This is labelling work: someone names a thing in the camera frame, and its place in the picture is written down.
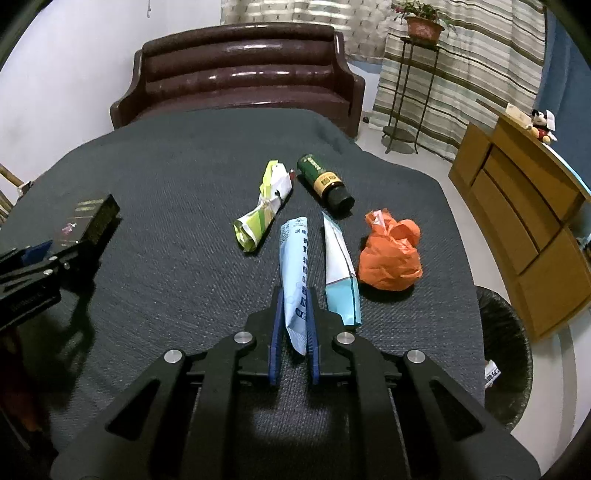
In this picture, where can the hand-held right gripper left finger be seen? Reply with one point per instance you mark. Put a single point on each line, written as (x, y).
(276, 337)

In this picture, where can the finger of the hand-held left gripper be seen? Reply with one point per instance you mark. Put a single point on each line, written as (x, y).
(74, 265)
(37, 250)

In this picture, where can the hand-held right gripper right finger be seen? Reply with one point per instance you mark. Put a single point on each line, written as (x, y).
(311, 341)

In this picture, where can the black box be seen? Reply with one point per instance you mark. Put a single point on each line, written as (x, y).
(87, 217)

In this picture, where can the light blue packet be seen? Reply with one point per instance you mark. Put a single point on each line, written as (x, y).
(293, 258)

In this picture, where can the white mailer bag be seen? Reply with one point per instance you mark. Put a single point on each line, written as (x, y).
(491, 374)

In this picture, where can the black trash bin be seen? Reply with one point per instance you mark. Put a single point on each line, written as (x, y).
(503, 332)

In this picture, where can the white and teal tube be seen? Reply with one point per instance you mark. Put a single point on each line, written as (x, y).
(339, 272)

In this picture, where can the bamboo chair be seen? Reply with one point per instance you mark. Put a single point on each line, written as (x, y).
(9, 177)

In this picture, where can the dark grey tablecloth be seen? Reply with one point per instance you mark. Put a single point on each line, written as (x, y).
(161, 207)

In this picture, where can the orange plastic bag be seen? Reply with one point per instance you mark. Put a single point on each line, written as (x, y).
(390, 263)

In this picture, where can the green and white rolled wrapper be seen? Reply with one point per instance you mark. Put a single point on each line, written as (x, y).
(258, 217)

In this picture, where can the dark green bottle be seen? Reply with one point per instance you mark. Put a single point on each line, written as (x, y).
(321, 180)

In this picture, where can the black metal plant stand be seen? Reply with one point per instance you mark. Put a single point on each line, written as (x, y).
(399, 134)

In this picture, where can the wooden cabinet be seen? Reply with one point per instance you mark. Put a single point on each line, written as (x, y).
(508, 184)

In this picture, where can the dark brown leather sofa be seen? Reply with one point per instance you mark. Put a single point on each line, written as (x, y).
(240, 69)

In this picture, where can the white flat box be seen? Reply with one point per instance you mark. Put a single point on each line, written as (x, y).
(517, 114)

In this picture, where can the mouse plush toy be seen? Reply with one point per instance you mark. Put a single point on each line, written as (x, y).
(540, 127)

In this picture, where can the striped curtain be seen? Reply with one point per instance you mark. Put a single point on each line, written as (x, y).
(485, 69)

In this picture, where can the beige patterned curtain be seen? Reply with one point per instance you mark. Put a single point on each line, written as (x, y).
(277, 9)

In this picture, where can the potted plant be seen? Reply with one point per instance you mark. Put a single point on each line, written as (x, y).
(424, 27)

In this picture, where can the blue curtain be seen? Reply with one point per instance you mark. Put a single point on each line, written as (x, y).
(563, 92)

